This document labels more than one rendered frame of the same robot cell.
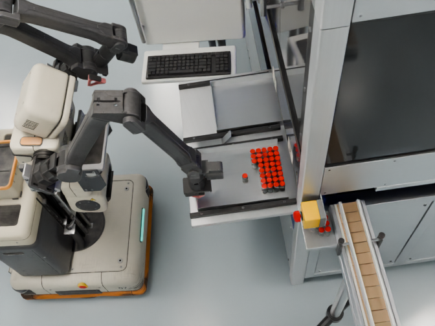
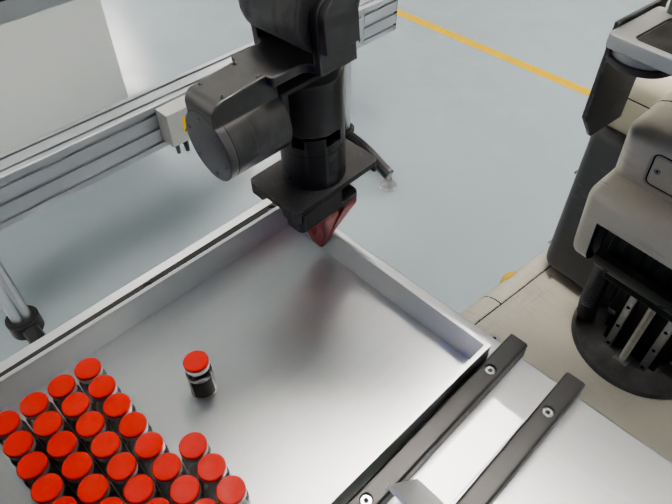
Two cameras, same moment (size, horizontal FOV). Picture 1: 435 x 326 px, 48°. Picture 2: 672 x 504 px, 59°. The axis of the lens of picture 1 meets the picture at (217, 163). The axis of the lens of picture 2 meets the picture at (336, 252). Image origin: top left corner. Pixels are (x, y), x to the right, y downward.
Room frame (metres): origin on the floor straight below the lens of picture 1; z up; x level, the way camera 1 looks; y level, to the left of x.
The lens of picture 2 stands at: (1.17, -0.21, 1.34)
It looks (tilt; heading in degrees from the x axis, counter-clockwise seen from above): 47 degrees down; 132
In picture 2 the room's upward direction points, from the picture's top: straight up
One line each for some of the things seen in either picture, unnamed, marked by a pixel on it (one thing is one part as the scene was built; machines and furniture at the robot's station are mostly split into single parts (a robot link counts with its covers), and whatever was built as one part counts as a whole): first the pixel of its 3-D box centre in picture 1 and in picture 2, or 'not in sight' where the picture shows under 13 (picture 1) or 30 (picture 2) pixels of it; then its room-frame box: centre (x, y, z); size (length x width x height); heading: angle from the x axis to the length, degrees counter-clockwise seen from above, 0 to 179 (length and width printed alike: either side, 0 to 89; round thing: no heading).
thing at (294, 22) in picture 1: (294, 37); not in sight; (1.01, -0.29, 1.50); 0.43 x 0.01 x 0.59; 177
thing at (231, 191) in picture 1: (239, 174); (239, 382); (0.93, -0.07, 0.90); 0.34 x 0.26 x 0.04; 87
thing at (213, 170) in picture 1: (205, 167); (266, 78); (0.87, 0.04, 1.11); 0.11 x 0.09 x 0.12; 85
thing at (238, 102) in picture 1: (253, 101); not in sight; (1.27, -0.20, 0.90); 0.34 x 0.26 x 0.04; 87
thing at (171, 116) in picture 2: not in sight; (184, 118); (0.07, 0.45, 0.50); 0.12 x 0.05 x 0.09; 87
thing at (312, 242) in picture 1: (322, 230); not in sight; (0.66, -0.33, 0.87); 0.14 x 0.13 x 0.02; 87
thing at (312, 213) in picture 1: (312, 214); not in sight; (0.67, -0.29, 0.99); 0.08 x 0.07 x 0.07; 87
